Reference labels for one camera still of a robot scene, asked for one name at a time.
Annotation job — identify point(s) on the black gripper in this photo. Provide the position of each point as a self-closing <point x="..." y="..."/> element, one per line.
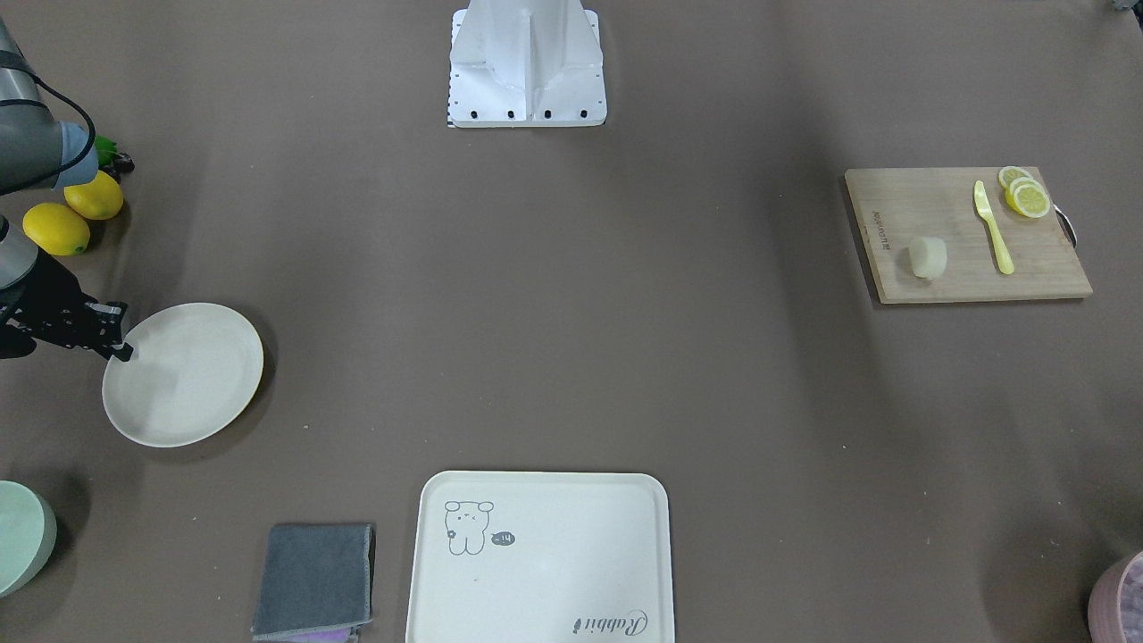
<point x="46" y="302"/>

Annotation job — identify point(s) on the cream round plate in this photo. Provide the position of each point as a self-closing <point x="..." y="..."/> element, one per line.
<point x="194" y="368"/>

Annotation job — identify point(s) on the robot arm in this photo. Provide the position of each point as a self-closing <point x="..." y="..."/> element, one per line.
<point x="49" y="141"/>

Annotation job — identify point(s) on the cream rabbit tray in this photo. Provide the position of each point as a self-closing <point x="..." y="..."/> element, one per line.
<point x="542" y="557"/>

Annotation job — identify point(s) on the white steamed bun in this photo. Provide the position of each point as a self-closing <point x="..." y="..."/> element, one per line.
<point x="928" y="257"/>

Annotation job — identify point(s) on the yellow lemon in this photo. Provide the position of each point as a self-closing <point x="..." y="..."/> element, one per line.
<point x="57" y="229"/>
<point x="99" y="200"/>

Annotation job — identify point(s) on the dark cherries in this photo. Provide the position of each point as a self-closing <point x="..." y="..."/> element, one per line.
<point x="120" y="164"/>

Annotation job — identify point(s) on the green lime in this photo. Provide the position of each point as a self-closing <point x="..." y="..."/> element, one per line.
<point x="106" y="150"/>

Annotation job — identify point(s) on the mint green bowl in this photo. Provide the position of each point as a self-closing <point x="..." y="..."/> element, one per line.
<point x="28" y="534"/>

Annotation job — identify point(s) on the grey folded cloth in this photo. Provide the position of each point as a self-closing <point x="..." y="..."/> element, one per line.
<point x="316" y="583"/>

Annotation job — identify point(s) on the bamboo cutting board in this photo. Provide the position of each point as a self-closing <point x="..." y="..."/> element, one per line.
<point x="893" y="207"/>

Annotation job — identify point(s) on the yellow plastic knife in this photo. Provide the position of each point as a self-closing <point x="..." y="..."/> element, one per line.
<point x="997" y="246"/>

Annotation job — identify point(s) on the lemon slice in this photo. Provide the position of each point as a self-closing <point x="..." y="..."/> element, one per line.
<point x="1009" y="174"/>
<point x="1029" y="198"/>

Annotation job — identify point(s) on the pink bowl of ice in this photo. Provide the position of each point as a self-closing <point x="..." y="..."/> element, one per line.
<point x="1115" y="603"/>

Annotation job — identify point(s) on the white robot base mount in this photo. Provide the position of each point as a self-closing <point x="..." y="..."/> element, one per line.
<point x="526" y="64"/>

